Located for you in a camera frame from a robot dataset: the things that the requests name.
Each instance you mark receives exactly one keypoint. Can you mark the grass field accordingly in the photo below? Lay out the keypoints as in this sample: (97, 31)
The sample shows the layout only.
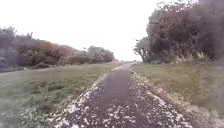
(36, 88)

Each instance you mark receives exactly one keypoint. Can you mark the grass verge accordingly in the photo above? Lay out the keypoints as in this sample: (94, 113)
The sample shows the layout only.
(181, 80)

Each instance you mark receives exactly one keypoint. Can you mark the row of bushes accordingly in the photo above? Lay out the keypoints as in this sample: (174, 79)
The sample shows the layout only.
(50, 53)

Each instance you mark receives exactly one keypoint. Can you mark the dark asphalt path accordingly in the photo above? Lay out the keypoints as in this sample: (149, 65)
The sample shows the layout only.
(117, 96)

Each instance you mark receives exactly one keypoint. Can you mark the row of trees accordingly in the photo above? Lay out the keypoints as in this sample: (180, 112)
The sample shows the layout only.
(185, 33)

